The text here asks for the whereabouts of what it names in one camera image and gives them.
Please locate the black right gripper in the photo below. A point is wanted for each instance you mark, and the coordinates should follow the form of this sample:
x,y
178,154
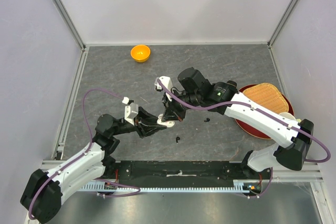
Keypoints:
x,y
171,112

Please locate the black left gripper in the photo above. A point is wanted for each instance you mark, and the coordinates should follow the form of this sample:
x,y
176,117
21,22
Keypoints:
x,y
146,124

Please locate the white earbud charging case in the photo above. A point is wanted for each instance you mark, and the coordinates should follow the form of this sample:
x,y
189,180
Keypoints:
x,y
167,124

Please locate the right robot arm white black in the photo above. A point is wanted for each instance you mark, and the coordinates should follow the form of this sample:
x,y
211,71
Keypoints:
x,y
292,140

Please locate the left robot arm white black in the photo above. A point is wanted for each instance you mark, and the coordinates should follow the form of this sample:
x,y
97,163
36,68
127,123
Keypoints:
x,y
45,192

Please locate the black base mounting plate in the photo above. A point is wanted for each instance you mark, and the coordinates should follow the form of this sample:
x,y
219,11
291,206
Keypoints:
x,y
181,174

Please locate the orange plastic bowl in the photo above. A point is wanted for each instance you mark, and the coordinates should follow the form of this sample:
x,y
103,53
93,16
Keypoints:
x,y
140,53

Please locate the woven bamboo tray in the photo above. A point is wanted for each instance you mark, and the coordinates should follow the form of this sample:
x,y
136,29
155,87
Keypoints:
x,y
268,96

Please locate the pale yellow cup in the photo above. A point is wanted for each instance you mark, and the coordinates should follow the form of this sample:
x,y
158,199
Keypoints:
x,y
289,116

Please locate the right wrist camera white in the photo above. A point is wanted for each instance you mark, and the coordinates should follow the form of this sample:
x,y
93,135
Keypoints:
x,y
163,83

